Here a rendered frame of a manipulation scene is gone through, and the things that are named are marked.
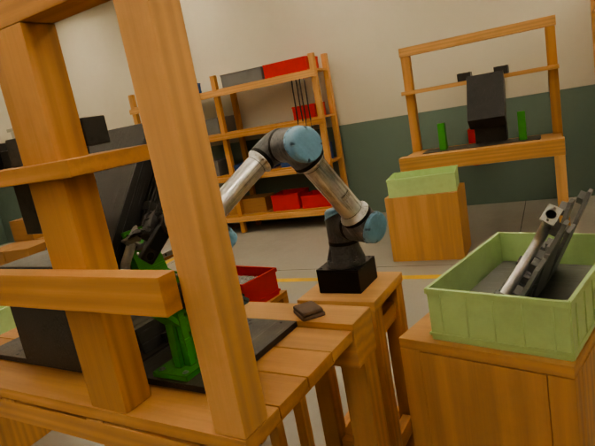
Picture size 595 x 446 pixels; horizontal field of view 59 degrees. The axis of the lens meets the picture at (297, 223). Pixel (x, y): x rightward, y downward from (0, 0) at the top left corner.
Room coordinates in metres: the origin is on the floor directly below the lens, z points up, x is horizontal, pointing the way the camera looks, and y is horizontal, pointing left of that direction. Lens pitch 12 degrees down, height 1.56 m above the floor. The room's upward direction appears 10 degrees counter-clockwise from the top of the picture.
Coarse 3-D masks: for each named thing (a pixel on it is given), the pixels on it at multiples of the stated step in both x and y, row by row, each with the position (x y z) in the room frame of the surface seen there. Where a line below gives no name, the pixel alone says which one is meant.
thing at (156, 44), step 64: (128, 0) 1.07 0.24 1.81; (0, 64) 1.31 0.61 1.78; (64, 64) 1.32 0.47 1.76; (128, 64) 1.09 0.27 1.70; (192, 64) 1.12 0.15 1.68; (64, 128) 1.28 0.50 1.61; (192, 128) 1.08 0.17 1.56; (64, 192) 1.26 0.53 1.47; (192, 192) 1.05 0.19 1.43; (64, 256) 1.29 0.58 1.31; (192, 256) 1.06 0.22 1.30; (128, 320) 1.32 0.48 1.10; (192, 320) 1.08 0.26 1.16; (128, 384) 1.28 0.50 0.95; (256, 384) 1.10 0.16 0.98
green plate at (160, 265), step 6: (138, 228) 1.75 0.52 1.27; (120, 234) 1.70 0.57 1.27; (126, 234) 1.70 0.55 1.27; (132, 258) 1.69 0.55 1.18; (138, 258) 1.70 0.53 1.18; (156, 258) 1.75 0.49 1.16; (162, 258) 1.77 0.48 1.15; (132, 264) 1.71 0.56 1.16; (138, 264) 1.69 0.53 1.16; (144, 264) 1.70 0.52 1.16; (150, 264) 1.72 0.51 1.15; (156, 264) 1.74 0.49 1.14; (162, 264) 1.76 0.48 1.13
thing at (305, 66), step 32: (288, 64) 6.93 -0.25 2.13; (128, 96) 8.11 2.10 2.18; (320, 96) 6.76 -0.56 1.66; (224, 128) 7.42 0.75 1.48; (256, 128) 7.20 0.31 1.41; (320, 128) 6.78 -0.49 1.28; (224, 160) 7.69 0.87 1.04; (288, 192) 7.55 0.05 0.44; (320, 192) 7.32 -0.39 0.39; (256, 224) 7.83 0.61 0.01
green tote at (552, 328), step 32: (480, 256) 1.83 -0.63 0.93; (512, 256) 1.95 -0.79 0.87; (576, 256) 1.79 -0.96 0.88; (448, 288) 1.63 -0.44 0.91; (576, 288) 1.33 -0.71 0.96; (448, 320) 1.50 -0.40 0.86; (480, 320) 1.43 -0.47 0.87; (512, 320) 1.37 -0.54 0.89; (544, 320) 1.31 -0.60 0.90; (576, 320) 1.29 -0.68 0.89; (544, 352) 1.31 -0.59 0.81; (576, 352) 1.27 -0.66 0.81
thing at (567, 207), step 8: (560, 208) 1.55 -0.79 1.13; (568, 208) 1.53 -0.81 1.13; (568, 216) 1.56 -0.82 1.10; (552, 240) 1.53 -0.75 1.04; (560, 240) 1.59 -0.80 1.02; (552, 256) 1.56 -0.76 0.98; (552, 264) 1.62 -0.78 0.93; (544, 272) 1.52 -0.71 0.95; (544, 280) 1.57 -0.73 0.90; (536, 288) 1.51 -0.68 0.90; (536, 296) 1.55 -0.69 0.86
